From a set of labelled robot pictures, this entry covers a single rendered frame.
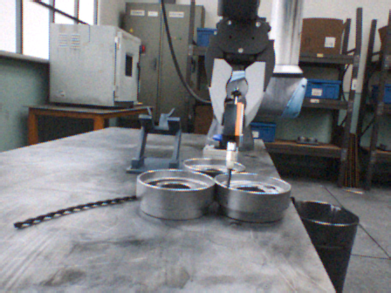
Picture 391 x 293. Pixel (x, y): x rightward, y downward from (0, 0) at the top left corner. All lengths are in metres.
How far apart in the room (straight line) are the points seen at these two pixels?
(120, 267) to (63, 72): 2.64
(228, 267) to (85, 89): 2.56
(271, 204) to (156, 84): 4.00
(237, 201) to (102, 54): 2.43
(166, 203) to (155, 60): 4.02
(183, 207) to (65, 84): 2.53
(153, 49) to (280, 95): 3.56
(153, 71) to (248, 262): 4.12
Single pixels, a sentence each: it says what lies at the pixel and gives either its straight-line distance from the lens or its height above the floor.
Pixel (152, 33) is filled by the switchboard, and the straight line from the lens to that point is 4.46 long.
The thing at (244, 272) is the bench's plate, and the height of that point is 0.80.
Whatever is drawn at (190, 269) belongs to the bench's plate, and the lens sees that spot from 0.32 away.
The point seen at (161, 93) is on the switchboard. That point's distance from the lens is 4.36.
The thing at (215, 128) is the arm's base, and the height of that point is 0.86.
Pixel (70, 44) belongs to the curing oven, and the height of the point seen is 1.27.
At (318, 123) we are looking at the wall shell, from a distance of 4.60.
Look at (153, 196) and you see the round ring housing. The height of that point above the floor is 0.83.
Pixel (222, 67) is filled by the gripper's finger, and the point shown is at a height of 0.99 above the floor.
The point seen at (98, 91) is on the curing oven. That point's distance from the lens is 2.77.
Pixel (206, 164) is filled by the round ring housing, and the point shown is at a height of 0.83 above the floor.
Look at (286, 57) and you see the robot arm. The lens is 0.96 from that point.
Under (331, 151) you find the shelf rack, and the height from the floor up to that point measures 0.42.
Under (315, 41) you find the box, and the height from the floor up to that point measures 1.63.
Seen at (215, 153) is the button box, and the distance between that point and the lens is 0.67.
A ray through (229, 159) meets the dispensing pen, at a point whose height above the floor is 0.87.
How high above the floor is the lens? 0.96
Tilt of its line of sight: 8 degrees down
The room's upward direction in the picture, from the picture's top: 4 degrees clockwise
